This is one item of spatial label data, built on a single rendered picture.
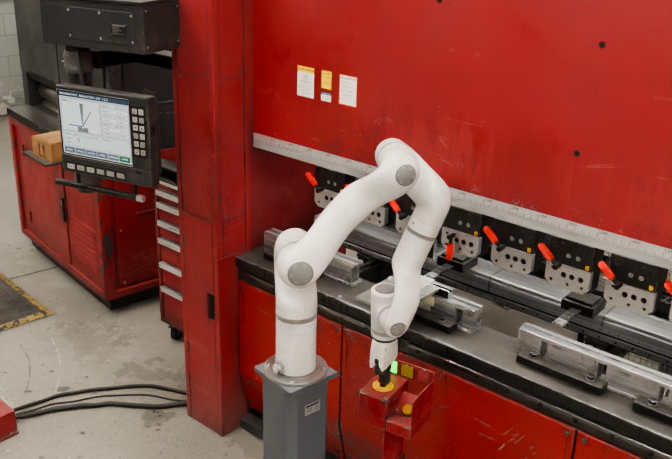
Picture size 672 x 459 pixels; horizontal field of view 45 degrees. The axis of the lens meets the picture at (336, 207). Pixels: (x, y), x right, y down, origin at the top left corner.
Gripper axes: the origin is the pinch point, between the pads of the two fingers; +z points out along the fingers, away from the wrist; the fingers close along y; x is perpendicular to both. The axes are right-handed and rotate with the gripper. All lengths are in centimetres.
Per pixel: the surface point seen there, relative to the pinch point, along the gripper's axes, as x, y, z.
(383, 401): -5.7, -9.9, 18.4
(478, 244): 7, -53, -24
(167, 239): -180, -92, 40
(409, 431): 4.4, -9.2, 26.0
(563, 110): 31, -54, -75
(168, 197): -175, -92, 15
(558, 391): 45, -33, 10
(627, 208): 55, -48, -50
